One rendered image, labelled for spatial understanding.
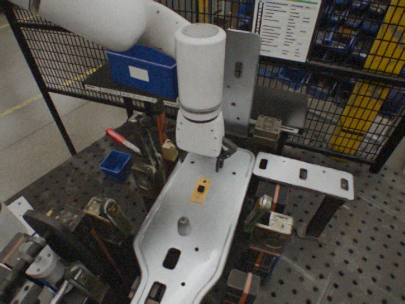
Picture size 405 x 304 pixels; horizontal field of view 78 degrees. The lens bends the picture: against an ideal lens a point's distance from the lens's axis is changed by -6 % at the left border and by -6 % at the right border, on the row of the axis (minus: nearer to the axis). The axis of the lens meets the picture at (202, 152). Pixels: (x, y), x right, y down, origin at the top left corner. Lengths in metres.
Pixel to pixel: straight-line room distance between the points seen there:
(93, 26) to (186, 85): 0.17
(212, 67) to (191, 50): 0.05
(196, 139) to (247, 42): 0.31
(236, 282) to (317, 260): 0.46
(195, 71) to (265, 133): 0.45
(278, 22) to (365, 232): 0.83
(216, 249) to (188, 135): 0.27
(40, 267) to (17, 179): 1.93
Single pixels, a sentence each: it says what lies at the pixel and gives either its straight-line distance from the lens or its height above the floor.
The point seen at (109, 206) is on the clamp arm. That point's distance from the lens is 0.63.
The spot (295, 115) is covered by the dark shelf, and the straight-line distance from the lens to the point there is 0.98.
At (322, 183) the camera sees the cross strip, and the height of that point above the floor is 1.00.
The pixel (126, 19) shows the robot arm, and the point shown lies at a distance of 0.41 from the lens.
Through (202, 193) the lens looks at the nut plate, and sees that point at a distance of 0.73.
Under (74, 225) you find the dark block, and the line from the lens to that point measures 0.61.
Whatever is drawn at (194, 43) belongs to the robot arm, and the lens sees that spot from 0.43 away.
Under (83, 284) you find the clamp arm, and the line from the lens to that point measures 0.60.
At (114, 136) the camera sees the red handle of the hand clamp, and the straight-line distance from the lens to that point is 0.72.
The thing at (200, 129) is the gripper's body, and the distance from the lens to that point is 0.54.
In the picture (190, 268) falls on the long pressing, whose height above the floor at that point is 1.00.
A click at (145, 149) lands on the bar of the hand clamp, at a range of 0.68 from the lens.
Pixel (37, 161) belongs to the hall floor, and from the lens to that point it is 2.56.
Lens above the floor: 1.60
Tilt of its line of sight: 46 degrees down
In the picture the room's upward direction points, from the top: straight up
